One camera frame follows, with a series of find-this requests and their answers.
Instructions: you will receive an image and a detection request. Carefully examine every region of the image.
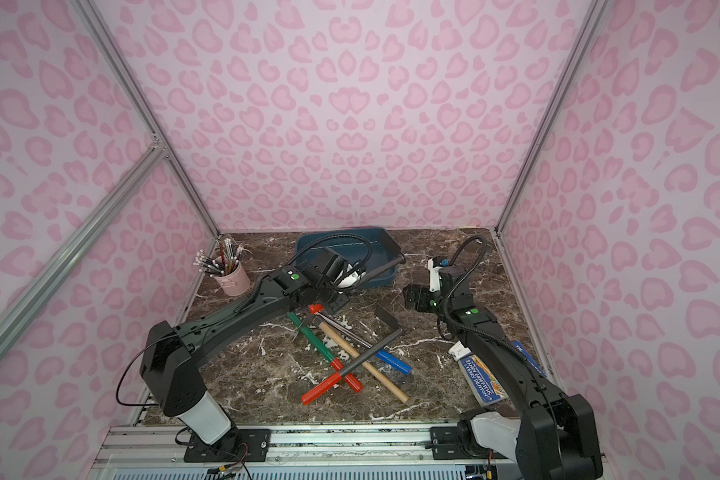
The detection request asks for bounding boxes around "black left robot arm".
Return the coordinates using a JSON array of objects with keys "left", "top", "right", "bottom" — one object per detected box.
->
[{"left": 139, "top": 248, "right": 365, "bottom": 447}]

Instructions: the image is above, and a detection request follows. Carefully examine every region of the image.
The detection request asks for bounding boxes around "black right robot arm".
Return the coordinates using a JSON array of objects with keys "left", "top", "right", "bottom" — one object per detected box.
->
[{"left": 403, "top": 257, "right": 603, "bottom": 479}]

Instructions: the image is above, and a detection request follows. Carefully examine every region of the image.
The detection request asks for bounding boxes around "teal plastic storage box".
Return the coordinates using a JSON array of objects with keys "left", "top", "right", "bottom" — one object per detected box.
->
[{"left": 293, "top": 227, "right": 405, "bottom": 290}]

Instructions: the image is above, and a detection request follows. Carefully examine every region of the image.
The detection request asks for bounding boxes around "pink pen cup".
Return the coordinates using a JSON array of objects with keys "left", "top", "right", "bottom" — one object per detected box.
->
[{"left": 214, "top": 263, "right": 251, "bottom": 297}]

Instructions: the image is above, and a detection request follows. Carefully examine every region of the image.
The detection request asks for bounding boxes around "pens bundle in cup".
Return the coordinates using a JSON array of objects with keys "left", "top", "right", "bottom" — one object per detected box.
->
[{"left": 193, "top": 236, "right": 245, "bottom": 277}]

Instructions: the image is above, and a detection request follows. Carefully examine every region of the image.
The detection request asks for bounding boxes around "blue printed booklet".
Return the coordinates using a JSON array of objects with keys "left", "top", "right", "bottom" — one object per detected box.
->
[{"left": 448, "top": 340, "right": 544, "bottom": 407}]

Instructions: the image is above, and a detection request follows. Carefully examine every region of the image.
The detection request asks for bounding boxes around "wooden handled tool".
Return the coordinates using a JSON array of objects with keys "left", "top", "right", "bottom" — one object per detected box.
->
[{"left": 318, "top": 321, "right": 409, "bottom": 403}]

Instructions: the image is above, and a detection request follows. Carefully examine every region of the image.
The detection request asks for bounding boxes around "blue handled metal tool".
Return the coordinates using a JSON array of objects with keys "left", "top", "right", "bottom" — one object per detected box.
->
[{"left": 313, "top": 310, "right": 413, "bottom": 376}]

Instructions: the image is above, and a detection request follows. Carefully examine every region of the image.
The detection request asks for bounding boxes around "green handled garden tool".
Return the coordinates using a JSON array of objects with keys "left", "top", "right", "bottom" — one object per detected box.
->
[{"left": 286, "top": 312, "right": 363, "bottom": 392}]

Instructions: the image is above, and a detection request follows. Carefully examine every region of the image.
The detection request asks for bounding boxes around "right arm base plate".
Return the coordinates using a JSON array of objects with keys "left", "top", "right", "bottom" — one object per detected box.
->
[{"left": 425, "top": 424, "right": 517, "bottom": 461}]

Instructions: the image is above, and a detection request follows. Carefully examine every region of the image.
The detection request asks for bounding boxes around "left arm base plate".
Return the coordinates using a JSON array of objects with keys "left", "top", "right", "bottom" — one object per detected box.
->
[{"left": 183, "top": 427, "right": 272, "bottom": 464}]

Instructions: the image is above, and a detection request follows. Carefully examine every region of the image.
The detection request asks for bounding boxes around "aluminium front rail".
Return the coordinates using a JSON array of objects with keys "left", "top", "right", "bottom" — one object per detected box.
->
[{"left": 87, "top": 422, "right": 521, "bottom": 479}]

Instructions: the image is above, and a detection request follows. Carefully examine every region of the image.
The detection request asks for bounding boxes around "left aluminium frame strut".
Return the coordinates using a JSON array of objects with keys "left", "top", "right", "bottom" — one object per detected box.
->
[{"left": 0, "top": 141, "right": 165, "bottom": 362}]

